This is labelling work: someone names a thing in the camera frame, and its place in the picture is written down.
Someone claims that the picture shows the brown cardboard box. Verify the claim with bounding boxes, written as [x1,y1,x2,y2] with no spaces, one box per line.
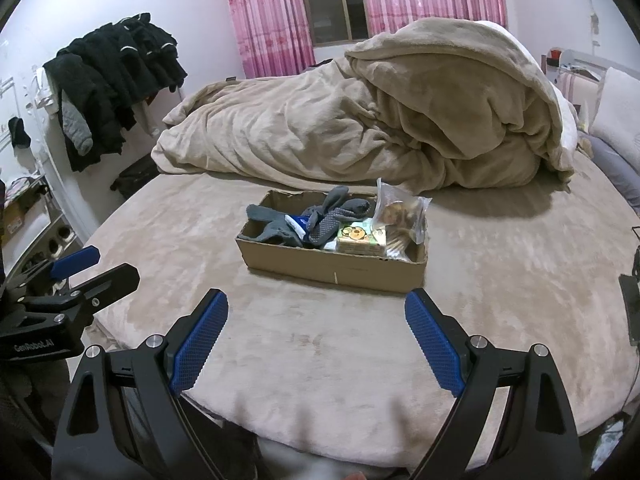
[235,189,430,295]

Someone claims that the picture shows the black flat device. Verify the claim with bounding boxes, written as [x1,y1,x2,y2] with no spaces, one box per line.
[619,272,640,346]

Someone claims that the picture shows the white blue packet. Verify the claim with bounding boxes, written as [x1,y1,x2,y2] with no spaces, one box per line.
[285,214,313,241]

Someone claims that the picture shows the white wall cable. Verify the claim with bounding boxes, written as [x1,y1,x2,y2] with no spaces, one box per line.
[580,0,601,51]

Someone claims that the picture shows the grey sock dotted sole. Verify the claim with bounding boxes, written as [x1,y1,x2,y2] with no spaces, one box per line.
[305,186,373,250]

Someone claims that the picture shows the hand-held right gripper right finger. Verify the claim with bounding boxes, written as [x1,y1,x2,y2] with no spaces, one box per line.
[404,288,583,480]

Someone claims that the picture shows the dark grey sock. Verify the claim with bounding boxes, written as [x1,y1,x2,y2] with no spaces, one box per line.
[246,204,307,248]

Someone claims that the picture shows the clear cookie snack bag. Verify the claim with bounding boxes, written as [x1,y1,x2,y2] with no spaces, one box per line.
[372,178,432,261]

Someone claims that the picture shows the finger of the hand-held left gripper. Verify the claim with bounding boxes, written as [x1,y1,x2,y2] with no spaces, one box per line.
[22,263,141,328]
[7,246,101,292]

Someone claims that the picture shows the grey pillow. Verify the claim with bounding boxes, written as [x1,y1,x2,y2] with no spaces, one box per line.
[582,135,640,211]

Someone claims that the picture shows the white quilt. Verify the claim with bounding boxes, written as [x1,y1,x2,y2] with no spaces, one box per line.
[475,20,578,171]

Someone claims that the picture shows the grey bed headboard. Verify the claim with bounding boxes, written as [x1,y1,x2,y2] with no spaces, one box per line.
[555,49,640,86]

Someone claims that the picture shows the green yellow cartoon pack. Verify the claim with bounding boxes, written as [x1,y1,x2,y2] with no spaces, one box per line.
[336,220,388,258]

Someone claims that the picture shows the white embroidered cushion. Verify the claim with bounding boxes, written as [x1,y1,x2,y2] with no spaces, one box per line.
[590,66,640,156]

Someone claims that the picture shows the round bed beige sheet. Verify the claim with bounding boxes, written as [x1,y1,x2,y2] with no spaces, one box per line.
[82,150,640,471]

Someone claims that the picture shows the metal shelf rack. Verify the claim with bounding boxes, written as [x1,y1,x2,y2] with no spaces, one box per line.
[0,175,83,281]

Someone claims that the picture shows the black hat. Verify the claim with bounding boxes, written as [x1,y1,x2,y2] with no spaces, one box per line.
[7,116,32,150]

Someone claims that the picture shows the beige fleece blanket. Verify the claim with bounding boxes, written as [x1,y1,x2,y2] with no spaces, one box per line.
[151,16,576,191]

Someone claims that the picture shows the black hanging clothes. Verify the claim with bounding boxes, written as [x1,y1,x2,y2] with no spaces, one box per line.
[44,12,188,173]

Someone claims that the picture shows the dark window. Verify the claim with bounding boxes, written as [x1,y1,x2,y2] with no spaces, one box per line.
[295,0,371,48]

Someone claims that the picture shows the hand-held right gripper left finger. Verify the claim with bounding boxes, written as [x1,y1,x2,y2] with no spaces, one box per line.
[51,288,236,480]

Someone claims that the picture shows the grey knit garment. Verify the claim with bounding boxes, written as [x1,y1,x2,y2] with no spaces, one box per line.
[61,99,94,157]

